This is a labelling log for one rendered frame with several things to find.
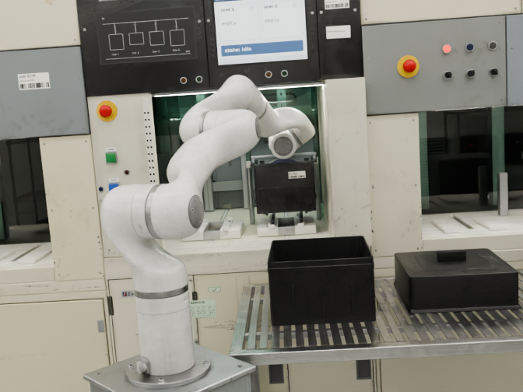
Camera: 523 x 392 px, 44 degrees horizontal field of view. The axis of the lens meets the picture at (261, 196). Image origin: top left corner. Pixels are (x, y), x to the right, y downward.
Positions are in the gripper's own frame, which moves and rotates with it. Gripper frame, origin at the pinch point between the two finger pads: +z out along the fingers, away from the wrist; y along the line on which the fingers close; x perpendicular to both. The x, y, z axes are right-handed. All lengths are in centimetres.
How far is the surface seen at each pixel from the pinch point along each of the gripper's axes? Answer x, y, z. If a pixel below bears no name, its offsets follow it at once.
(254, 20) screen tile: 40, -7, -30
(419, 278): -34, 34, -71
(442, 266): -34, 42, -62
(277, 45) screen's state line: 31.5, 0.1, -30.0
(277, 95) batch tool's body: 16.1, -1.0, 19.9
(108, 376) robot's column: -43, -42, -102
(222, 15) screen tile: 42, -17, -30
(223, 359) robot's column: -44, -17, -95
